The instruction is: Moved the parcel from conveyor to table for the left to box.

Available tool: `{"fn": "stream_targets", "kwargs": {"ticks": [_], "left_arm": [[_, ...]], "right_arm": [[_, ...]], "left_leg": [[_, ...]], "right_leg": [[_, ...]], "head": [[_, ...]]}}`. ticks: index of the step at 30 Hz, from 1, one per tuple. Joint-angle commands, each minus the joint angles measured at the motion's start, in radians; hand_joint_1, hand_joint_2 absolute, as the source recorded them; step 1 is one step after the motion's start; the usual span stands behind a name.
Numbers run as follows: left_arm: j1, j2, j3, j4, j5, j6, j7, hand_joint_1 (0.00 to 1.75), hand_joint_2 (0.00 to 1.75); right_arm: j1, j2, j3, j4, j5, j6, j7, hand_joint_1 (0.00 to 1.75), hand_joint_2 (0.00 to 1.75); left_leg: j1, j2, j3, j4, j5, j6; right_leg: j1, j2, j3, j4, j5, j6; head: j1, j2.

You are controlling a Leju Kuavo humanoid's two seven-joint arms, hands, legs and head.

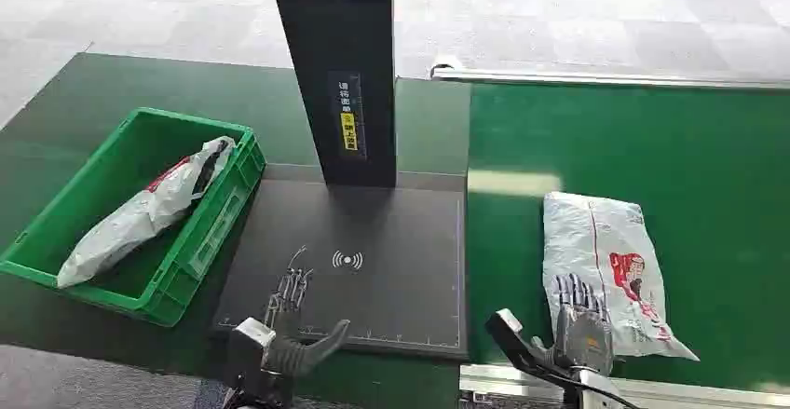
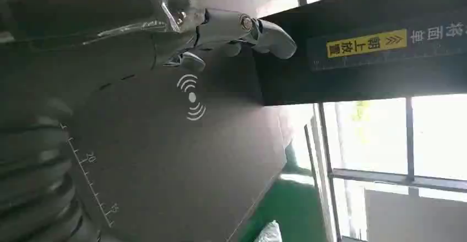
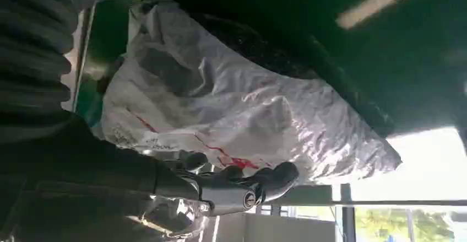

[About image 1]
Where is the black scanner column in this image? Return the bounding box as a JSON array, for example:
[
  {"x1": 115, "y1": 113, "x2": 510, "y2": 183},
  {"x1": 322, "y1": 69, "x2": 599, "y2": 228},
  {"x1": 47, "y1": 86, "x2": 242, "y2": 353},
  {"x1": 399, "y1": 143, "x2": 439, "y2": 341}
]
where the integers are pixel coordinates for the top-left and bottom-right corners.
[{"x1": 266, "y1": 0, "x2": 398, "y2": 189}]

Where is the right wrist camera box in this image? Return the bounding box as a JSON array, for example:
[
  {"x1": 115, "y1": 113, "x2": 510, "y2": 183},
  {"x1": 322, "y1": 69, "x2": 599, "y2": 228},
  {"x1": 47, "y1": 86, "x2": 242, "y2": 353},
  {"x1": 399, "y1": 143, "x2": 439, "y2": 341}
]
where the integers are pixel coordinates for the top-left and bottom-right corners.
[{"x1": 484, "y1": 308, "x2": 557, "y2": 375}]

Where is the green plastic crate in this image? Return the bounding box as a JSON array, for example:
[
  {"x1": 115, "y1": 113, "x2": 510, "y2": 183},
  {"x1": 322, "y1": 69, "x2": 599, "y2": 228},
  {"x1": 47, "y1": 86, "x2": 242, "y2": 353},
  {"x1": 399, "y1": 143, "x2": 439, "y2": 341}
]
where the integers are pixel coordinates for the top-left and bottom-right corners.
[{"x1": 0, "y1": 107, "x2": 267, "y2": 328}]

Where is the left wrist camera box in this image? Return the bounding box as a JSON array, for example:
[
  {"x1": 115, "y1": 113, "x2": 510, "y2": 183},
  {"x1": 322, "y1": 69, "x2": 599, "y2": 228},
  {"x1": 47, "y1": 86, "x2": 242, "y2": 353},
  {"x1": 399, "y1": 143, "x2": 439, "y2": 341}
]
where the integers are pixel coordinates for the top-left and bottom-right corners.
[{"x1": 223, "y1": 317, "x2": 277, "y2": 389}]

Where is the green conveyor belt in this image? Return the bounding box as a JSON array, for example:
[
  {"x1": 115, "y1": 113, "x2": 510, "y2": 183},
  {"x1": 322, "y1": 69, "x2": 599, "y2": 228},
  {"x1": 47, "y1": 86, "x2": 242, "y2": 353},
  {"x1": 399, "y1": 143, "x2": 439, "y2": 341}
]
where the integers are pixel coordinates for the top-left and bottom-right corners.
[{"x1": 467, "y1": 82, "x2": 790, "y2": 395}]

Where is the silver conveyor rail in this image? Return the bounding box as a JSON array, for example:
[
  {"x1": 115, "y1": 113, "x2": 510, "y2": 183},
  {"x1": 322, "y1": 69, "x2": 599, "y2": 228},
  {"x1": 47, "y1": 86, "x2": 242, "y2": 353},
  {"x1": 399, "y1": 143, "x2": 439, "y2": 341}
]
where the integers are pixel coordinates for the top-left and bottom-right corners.
[{"x1": 429, "y1": 55, "x2": 790, "y2": 91}]

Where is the white parcel bag with black print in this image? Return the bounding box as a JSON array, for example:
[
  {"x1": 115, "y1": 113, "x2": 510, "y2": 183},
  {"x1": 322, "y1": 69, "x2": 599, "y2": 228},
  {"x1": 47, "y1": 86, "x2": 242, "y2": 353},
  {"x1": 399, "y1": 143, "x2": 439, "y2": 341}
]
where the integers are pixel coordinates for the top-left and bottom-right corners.
[{"x1": 56, "y1": 135, "x2": 237, "y2": 290}]

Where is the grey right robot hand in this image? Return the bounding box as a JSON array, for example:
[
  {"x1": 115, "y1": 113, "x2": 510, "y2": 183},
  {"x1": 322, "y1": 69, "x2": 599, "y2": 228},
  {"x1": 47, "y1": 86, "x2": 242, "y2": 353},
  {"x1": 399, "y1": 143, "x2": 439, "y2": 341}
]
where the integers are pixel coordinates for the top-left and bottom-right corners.
[{"x1": 531, "y1": 273, "x2": 615, "y2": 377}]

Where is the black scanner base plate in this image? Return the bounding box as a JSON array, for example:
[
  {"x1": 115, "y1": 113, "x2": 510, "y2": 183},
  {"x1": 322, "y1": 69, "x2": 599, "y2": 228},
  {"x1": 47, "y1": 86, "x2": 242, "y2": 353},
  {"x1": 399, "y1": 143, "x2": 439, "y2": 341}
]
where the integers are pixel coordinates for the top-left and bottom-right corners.
[{"x1": 211, "y1": 177, "x2": 469, "y2": 360}]

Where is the white parcel bag with red print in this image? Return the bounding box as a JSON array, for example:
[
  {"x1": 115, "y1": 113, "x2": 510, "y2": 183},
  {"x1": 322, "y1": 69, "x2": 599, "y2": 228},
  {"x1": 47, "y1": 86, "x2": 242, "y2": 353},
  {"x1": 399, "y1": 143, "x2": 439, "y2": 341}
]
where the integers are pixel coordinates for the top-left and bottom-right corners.
[{"x1": 542, "y1": 191, "x2": 701, "y2": 362}]

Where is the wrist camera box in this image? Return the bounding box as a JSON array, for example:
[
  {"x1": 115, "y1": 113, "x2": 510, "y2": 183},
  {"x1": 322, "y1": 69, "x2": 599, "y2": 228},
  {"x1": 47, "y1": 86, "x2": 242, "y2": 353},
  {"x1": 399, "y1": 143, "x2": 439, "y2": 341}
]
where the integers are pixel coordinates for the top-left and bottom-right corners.
[
  {"x1": 484, "y1": 308, "x2": 557, "y2": 375},
  {"x1": 223, "y1": 317, "x2": 277, "y2": 389}
]

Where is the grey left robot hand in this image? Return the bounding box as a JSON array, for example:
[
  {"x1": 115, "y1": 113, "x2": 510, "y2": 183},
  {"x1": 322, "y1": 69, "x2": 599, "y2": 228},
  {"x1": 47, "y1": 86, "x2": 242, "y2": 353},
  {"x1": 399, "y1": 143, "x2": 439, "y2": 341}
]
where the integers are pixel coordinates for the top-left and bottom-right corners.
[{"x1": 263, "y1": 246, "x2": 351, "y2": 378}]

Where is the silver conveyor frame edge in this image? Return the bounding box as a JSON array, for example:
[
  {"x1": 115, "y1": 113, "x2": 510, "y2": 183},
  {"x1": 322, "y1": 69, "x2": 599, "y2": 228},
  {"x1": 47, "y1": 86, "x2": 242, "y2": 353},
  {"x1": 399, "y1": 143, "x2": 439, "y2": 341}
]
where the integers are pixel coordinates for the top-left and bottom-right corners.
[{"x1": 458, "y1": 363, "x2": 790, "y2": 409}]

